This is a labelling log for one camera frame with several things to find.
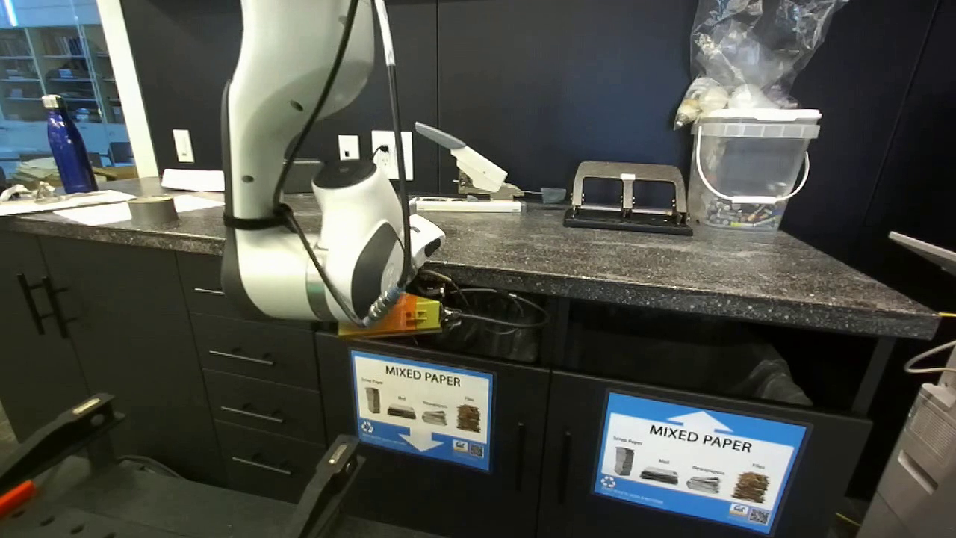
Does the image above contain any right mixed paper sign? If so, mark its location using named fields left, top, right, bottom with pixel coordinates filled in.
left=596, top=392, right=809, bottom=535

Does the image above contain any clear plastic bucket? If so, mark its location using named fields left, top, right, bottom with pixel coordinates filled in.
left=688, top=109, right=821, bottom=232

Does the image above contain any white paper sheet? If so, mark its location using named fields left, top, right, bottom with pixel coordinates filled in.
left=59, top=196, right=224, bottom=229

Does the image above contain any black cabinet door left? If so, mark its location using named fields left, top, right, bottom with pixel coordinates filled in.
left=0, top=235, right=222, bottom=481

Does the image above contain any white wall plate left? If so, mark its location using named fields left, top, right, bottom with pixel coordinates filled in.
left=170, top=128, right=195, bottom=166

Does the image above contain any blue water bottle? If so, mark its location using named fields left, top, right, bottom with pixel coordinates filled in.
left=43, top=93, right=97, bottom=196

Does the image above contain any white wall outlet plate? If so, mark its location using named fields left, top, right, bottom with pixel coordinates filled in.
left=371, top=128, right=416, bottom=179

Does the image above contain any right black bin door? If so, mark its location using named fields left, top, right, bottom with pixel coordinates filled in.
left=539, top=375, right=869, bottom=538

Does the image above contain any left black bin door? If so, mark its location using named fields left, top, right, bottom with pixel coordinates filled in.
left=316, top=339, right=551, bottom=538

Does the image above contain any clear plastic bag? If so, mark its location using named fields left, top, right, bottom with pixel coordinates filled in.
left=675, top=0, right=849, bottom=125

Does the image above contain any orange yellow wrist camera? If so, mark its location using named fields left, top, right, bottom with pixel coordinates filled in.
left=337, top=294, right=443, bottom=339

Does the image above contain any folded white paper back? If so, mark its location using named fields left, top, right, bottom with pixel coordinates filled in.
left=162, top=167, right=224, bottom=196

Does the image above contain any black bin liner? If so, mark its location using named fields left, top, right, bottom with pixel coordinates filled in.
left=424, top=287, right=548, bottom=366

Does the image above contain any large white stapler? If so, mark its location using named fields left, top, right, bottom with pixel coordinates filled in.
left=412, top=124, right=522, bottom=214

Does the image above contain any white wall switch plate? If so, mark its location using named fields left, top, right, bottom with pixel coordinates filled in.
left=337, top=136, right=361, bottom=161

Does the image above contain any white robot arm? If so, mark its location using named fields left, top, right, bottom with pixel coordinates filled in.
left=222, top=0, right=446, bottom=326

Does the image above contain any black chair armrest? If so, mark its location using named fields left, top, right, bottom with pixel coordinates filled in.
left=0, top=392, right=119, bottom=517

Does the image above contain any black bin door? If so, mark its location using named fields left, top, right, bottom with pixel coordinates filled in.
left=539, top=375, right=869, bottom=538
left=316, top=339, right=551, bottom=538

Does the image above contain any white office printer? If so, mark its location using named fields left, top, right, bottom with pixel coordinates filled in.
left=857, top=229, right=956, bottom=538

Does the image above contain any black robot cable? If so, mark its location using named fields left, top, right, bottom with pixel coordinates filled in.
left=270, top=0, right=551, bottom=335

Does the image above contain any black drawer unit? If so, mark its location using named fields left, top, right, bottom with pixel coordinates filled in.
left=176, top=254, right=325, bottom=499

